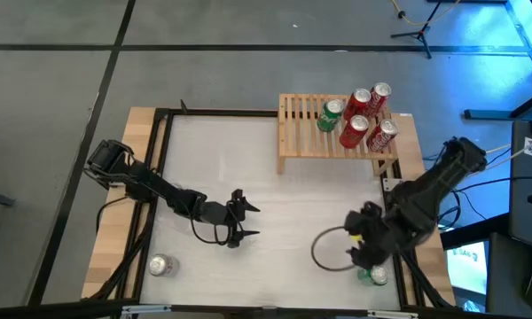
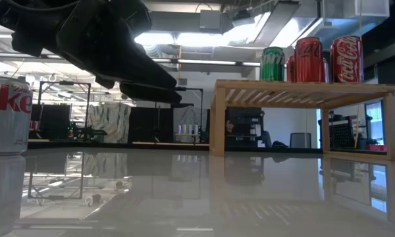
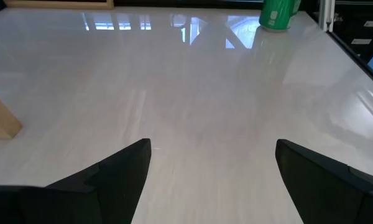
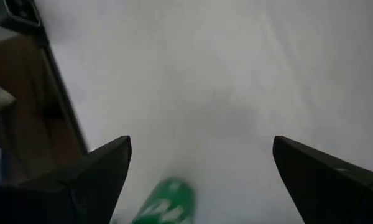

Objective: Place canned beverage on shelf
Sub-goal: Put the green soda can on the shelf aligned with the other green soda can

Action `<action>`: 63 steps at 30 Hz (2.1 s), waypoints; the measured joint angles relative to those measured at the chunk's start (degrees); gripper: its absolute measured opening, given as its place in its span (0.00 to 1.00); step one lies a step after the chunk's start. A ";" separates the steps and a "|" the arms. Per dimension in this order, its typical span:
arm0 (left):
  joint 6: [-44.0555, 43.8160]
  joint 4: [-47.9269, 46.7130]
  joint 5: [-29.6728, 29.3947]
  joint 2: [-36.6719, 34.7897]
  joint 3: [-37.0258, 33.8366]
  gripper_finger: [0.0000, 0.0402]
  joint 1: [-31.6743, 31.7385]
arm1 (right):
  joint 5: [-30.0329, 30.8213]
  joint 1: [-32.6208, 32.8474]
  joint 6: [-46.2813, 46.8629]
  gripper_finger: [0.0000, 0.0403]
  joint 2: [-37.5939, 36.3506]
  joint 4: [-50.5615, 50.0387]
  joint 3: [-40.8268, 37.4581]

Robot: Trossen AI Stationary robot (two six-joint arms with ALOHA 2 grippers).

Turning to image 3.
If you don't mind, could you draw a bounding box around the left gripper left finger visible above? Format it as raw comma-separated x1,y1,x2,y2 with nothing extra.
0,138,152,224

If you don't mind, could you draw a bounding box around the silver metal bracket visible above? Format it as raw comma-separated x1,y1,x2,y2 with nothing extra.
318,0,336,32

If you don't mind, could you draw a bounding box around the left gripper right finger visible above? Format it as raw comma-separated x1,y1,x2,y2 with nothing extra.
275,139,373,224

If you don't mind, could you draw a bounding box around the green Sprite can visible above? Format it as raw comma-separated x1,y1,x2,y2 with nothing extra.
259,0,302,32

